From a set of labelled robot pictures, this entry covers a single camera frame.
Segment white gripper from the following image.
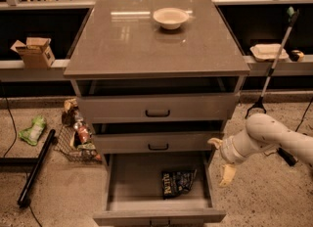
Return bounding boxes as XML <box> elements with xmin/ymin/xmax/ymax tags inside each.
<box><xmin>207</xmin><ymin>130</ymin><xmax>257</xmax><ymax>187</ymax></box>

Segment blue chip bag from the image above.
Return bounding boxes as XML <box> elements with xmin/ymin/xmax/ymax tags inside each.
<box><xmin>161</xmin><ymin>169</ymin><xmax>197</xmax><ymax>200</ymax></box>

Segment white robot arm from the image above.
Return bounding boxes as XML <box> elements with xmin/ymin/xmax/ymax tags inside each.
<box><xmin>207</xmin><ymin>113</ymin><xmax>313</xmax><ymax>187</ymax></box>

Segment middle grey drawer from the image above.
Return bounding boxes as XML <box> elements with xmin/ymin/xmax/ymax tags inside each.
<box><xmin>93</xmin><ymin>131</ymin><xmax>223</xmax><ymax>154</ymax></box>

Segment bottom grey open drawer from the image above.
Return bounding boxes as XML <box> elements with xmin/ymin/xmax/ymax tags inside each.
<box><xmin>93</xmin><ymin>152</ymin><xmax>226</xmax><ymax>227</ymax></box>

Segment grey drawer cabinet with countertop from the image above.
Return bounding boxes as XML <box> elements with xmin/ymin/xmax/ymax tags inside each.
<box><xmin>64</xmin><ymin>0</ymin><xmax>251</xmax><ymax>227</ymax></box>

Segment top grey drawer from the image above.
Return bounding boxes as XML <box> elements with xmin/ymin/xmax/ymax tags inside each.
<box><xmin>76</xmin><ymin>94</ymin><xmax>239</xmax><ymax>123</ymax></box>

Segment green snack bag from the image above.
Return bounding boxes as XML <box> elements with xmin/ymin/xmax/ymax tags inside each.
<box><xmin>19</xmin><ymin>115</ymin><xmax>46</xmax><ymax>146</ymax></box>

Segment white takeout container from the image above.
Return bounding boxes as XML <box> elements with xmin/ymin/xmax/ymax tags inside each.
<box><xmin>250</xmin><ymin>44</ymin><xmax>281</xmax><ymax>62</ymax></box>

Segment yellow tape measure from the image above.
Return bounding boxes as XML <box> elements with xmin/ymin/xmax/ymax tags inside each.
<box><xmin>290</xmin><ymin>50</ymin><xmax>304</xmax><ymax>62</ymax></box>

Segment red soda can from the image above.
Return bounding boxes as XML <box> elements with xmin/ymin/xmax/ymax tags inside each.
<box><xmin>77</xmin><ymin>126</ymin><xmax>90</xmax><ymax>144</ymax></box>

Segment white bowl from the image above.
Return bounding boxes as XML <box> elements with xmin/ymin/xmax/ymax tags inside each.
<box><xmin>153</xmin><ymin>8</ymin><xmax>189</xmax><ymax>30</ymax></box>

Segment grabber reacher tool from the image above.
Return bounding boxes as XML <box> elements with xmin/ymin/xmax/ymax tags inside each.
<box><xmin>245</xmin><ymin>6</ymin><xmax>299</xmax><ymax>118</ymax></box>

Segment black stand leg left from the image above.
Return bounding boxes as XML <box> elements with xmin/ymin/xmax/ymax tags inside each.
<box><xmin>18</xmin><ymin>129</ymin><xmax>56</xmax><ymax>207</ymax></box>

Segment cardboard box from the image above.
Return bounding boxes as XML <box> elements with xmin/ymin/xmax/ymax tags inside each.
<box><xmin>11</xmin><ymin>37</ymin><xmax>55</xmax><ymax>68</ymax></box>

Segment black power adapter with cable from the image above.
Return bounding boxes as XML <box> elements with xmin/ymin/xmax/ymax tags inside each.
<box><xmin>277</xmin><ymin>98</ymin><xmax>313</xmax><ymax>166</ymax></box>

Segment wire basket with snacks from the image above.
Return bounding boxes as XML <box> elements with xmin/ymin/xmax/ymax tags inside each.
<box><xmin>56</xmin><ymin>98</ymin><xmax>102</xmax><ymax>162</ymax></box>

